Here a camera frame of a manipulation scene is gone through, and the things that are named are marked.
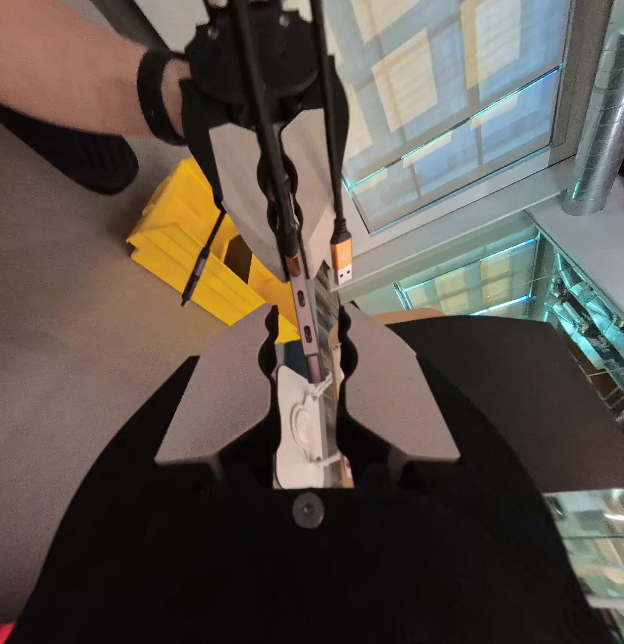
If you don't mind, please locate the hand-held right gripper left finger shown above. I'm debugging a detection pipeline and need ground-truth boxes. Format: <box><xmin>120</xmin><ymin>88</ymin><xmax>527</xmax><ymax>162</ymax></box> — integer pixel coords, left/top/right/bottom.
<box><xmin>155</xmin><ymin>304</ymin><xmax>282</xmax><ymax>489</ymax></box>

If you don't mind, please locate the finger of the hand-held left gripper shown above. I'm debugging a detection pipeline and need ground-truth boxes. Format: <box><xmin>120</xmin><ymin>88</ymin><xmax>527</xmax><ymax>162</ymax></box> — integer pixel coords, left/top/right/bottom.
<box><xmin>284</xmin><ymin>107</ymin><xmax>349</xmax><ymax>276</ymax></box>
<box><xmin>208</xmin><ymin>125</ymin><xmax>292</xmax><ymax>283</ymax></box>

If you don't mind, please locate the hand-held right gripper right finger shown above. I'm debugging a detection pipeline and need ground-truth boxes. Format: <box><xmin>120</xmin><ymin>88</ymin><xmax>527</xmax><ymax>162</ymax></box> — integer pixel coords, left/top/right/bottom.
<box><xmin>336</xmin><ymin>304</ymin><xmax>463</xmax><ymax>489</ymax></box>

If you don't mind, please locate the yellow plastic bin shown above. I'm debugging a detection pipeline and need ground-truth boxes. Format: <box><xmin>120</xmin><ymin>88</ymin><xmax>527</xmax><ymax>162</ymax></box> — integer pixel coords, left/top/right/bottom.
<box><xmin>127</xmin><ymin>157</ymin><xmax>300</xmax><ymax>343</ymax></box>

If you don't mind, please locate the slim grey usb hub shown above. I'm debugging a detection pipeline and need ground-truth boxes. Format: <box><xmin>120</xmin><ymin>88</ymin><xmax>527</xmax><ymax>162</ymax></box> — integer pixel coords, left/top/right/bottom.
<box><xmin>284</xmin><ymin>254</ymin><xmax>324</xmax><ymax>383</ymax></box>

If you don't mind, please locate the person's left forearm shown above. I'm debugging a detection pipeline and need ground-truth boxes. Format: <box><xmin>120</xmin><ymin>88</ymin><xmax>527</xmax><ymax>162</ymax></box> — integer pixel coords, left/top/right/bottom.
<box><xmin>0</xmin><ymin>0</ymin><xmax>146</xmax><ymax>139</ymax></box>

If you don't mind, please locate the dark teal panel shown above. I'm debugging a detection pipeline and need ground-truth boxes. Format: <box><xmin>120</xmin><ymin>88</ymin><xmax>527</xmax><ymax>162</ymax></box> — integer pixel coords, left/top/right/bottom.
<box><xmin>283</xmin><ymin>338</ymin><xmax>308</xmax><ymax>375</ymax></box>

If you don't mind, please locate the black bin divider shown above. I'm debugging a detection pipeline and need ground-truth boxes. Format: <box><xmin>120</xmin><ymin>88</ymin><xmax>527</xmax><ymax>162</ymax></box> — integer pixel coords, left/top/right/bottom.
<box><xmin>224</xmin><ymin>235</ymin><xmax>253</xmax><ymax>282</ymax></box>

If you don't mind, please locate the black felt desk divider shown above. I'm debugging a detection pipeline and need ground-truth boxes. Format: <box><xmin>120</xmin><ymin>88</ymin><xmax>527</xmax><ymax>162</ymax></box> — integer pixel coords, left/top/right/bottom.
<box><xmin>337</xmin><ymin>308</ymin><xmax>624</xmax><ymax>494</ymax></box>

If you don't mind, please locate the black wristband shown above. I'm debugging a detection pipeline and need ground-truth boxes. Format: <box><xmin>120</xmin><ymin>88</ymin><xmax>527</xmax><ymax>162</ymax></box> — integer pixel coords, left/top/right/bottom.
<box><xmin>137</xmin><ymin>50</ymin><xmax>189</xmax><ymax>147</ymax></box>

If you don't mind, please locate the large window with blinds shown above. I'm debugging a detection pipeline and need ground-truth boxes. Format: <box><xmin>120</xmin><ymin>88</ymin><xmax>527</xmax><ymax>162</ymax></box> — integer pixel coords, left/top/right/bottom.
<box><xmin>322</xmin><ymin>0</ymin><xmax>569</xmax><ymax>237</ymax></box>

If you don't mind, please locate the narrow window with blinds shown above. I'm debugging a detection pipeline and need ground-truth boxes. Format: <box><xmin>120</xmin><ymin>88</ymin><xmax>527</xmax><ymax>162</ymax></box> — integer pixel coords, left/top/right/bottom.
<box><xmin>392</xmin><ymin>236</ymin><xmax>541</xmax><ymax>315</ymax></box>

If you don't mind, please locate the black mesh pad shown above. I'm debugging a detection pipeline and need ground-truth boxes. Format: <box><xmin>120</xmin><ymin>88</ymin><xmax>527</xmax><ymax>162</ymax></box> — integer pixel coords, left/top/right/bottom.
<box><xmin>0</xmin><ymin>101</ymin><xmax>140</xmax><ymax>196</ymax></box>

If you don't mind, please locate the silver spiral duct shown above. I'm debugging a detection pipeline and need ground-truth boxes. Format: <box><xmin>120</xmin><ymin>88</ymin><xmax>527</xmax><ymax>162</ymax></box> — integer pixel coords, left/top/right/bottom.
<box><xmin>561</xmin><ymin>20</ymin><xmax>624</xmax><ymax>217</ymax></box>

